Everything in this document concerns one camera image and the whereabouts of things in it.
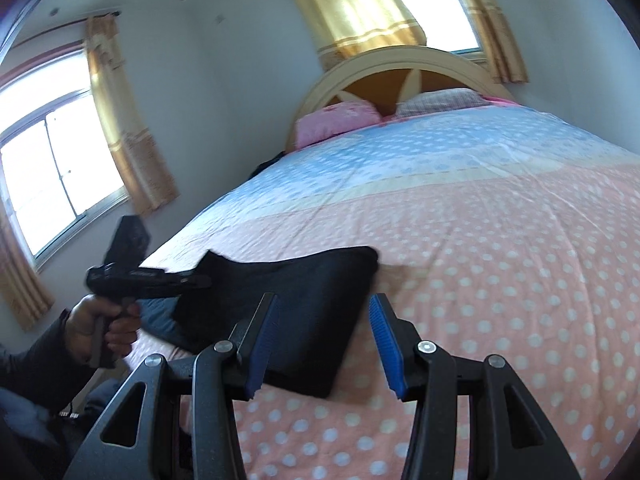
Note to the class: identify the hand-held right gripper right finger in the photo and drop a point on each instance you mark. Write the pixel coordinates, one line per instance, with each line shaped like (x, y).
(387, 350)

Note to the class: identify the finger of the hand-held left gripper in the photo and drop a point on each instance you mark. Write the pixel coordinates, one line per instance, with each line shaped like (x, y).
(192, 280)

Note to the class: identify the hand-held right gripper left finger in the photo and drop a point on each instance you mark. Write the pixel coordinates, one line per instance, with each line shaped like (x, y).
(261, 350)

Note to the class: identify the black pants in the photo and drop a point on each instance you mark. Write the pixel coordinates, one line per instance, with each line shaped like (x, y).
(320, 300)

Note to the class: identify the person's left forearm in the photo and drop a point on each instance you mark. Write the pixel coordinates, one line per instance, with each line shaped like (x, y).
(35, 360)

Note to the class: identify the person's left hand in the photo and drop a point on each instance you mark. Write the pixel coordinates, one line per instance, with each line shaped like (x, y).
(82, 320)

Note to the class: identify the yellow curtain with border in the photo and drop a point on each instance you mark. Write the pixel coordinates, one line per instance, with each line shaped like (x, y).
(22, 280)

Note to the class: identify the large side window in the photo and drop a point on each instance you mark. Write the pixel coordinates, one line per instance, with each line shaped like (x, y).
(55, 170)

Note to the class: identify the long yellow curtain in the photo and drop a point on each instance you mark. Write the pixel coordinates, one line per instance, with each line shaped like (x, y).
(132, 125)

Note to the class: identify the polka-dot bed sheet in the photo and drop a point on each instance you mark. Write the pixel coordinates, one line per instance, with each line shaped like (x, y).
(475, 220)

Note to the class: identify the pink pillow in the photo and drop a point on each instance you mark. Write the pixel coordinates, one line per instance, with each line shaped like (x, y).
(335, 120)

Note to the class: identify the striped pillow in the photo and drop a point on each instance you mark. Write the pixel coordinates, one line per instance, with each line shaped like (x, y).
(442, 100)

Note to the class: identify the arched wooden headboard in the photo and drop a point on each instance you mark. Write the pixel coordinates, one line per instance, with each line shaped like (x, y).
(380, 75)

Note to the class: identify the wide yellow curtain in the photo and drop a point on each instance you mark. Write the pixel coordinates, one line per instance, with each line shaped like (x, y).
(355, 10)

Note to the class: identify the window behind headboard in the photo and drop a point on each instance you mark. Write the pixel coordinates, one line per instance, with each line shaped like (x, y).
(435, 15)

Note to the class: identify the narrow yellow curtain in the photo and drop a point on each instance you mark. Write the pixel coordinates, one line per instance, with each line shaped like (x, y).
(492, 20)

